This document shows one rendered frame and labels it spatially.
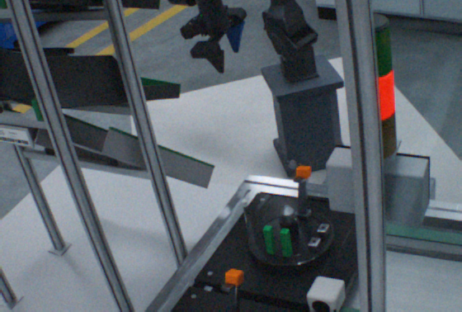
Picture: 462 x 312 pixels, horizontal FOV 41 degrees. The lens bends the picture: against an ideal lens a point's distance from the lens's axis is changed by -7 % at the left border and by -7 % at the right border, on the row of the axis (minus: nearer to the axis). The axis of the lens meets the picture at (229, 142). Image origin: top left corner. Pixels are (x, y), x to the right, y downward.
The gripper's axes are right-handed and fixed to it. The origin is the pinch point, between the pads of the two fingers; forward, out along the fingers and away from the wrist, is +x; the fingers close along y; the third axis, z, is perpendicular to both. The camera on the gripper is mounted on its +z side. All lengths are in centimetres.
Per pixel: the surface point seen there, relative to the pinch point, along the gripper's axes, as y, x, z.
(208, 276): 60, 1, -25
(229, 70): -168, 132, 117
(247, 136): 6.7, 20.4, -3.0
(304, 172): 41, -6, -36
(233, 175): 22.0, 18.0, -6.9
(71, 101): 58, -32, -12
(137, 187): 31.5, 15.9, 12.7
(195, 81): -153, 129, 133
